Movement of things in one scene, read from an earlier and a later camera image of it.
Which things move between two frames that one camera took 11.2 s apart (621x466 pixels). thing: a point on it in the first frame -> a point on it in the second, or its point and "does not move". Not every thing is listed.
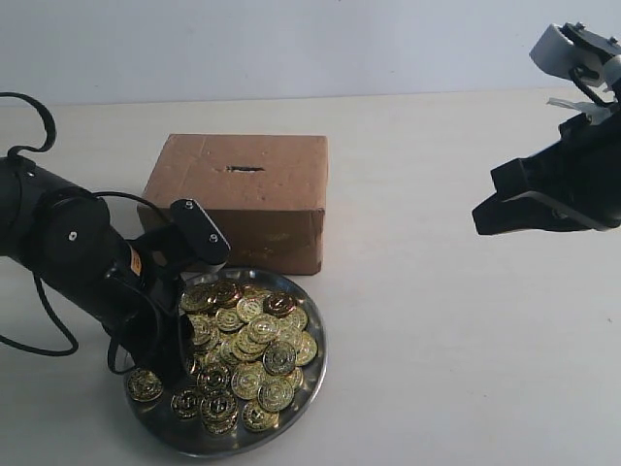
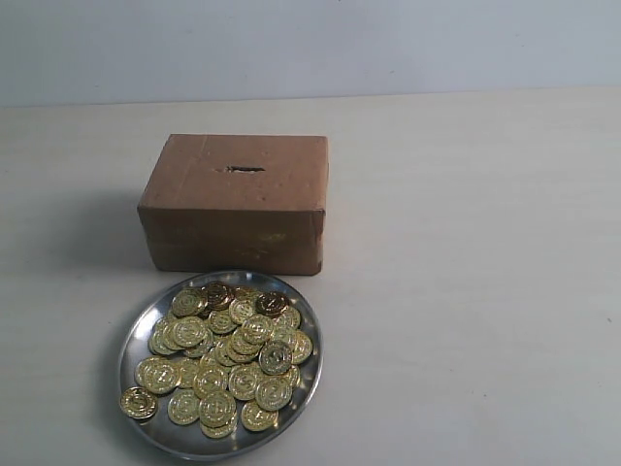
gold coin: x=257 y=418 does not move
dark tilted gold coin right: x=278 y=358 does not move
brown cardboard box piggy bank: x=267 y=195 does not move
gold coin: x=145 y=384 -> x=138 y=403
